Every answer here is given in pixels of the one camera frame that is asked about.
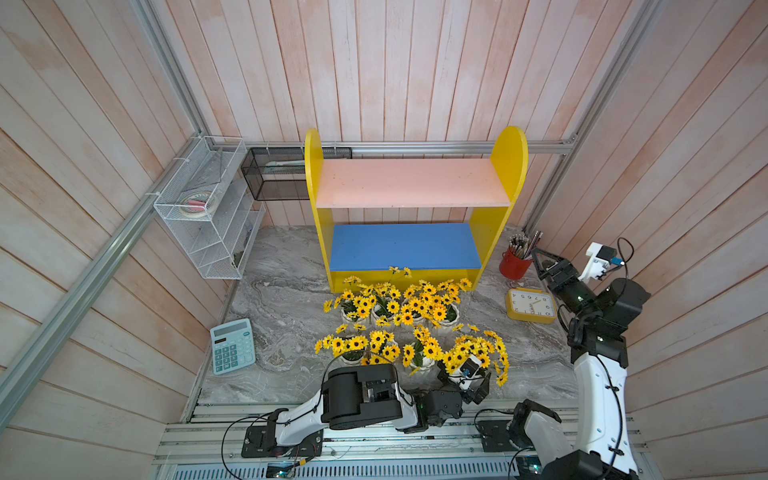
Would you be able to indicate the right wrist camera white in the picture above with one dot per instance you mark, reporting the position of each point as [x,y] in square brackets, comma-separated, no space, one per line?
[602,260]

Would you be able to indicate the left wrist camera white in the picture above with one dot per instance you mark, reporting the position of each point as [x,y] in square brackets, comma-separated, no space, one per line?
[471,368]

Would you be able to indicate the yellow shelf unit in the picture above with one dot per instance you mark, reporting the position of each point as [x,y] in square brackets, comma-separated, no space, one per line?
[409,253]

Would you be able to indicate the white wire mesh rack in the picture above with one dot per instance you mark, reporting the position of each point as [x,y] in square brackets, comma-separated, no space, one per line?
[218,245]

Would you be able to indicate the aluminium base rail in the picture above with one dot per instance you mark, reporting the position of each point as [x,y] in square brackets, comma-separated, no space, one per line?
[209,444]

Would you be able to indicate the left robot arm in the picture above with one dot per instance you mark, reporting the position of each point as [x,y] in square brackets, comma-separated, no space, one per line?
[360,396]

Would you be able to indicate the sunflower pot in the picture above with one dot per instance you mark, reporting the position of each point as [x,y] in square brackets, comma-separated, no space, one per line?
[382,348]
[389,296]
[423,352]
[488,346]
[356,301]
[349,343]
[418,303]
[444,300]

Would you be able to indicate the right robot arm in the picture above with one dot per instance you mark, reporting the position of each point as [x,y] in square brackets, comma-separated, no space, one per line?
[595,335]

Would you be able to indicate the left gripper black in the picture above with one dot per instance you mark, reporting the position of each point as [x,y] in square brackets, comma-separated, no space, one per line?
[483,392]

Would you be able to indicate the yellow alarm clock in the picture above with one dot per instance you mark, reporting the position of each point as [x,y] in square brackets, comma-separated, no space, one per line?
[530,305]

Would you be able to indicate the light blue calculator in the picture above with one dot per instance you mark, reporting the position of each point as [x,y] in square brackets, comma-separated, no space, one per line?
[233,346]

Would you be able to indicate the tape roll in rack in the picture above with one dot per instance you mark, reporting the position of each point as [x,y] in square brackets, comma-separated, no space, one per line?
[197,205]

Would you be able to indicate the red pencil cup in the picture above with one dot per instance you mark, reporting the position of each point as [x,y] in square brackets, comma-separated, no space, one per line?
[518,257]

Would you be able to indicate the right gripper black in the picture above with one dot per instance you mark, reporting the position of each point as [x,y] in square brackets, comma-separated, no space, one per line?
[570,280]

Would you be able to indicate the black wire basket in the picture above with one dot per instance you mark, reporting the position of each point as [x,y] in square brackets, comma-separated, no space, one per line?
[275,173]

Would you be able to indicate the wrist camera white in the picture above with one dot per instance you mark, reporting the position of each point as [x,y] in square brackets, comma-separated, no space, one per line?
[471,368]
[602,260]

